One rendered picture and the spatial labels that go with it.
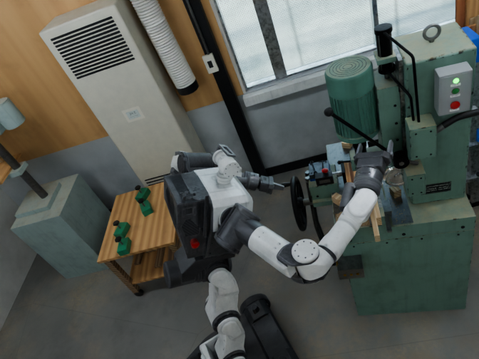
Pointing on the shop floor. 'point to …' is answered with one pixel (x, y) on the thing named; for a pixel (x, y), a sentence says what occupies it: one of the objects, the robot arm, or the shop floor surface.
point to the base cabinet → (413, 273)
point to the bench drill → (55, 211)
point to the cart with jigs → (140, 236)
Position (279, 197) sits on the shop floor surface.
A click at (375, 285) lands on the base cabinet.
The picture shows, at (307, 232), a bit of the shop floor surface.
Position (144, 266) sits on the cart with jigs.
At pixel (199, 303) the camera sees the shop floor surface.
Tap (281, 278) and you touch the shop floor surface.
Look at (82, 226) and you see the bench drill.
